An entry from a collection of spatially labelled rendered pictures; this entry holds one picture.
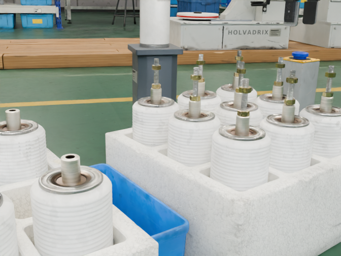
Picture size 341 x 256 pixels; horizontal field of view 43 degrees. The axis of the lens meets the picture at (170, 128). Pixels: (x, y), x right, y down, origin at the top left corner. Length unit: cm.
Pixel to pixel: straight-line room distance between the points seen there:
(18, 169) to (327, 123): 55
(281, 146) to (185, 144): 16
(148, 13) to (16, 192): 77
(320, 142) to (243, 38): 227
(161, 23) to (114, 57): 146
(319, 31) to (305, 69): 245
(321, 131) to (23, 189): 54
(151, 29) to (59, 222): 90
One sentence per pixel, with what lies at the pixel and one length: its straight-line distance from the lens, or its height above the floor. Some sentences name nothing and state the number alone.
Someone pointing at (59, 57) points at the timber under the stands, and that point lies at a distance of 273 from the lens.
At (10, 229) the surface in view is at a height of 23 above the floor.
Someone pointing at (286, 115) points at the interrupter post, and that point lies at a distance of 78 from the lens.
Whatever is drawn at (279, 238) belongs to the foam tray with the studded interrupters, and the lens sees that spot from 75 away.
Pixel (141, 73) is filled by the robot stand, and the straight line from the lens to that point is 132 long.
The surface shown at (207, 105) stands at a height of 24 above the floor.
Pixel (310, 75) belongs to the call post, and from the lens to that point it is 111.
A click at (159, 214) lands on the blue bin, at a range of 76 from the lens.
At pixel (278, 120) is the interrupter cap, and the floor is 25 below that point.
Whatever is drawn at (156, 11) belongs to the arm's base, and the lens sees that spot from 131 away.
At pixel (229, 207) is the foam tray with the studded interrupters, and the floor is 16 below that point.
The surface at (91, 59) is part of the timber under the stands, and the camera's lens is 274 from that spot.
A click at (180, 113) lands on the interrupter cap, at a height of 25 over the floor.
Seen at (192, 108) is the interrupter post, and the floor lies 27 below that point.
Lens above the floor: 47
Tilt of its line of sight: 18 degrees down
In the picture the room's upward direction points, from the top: 1 degrees clockwise
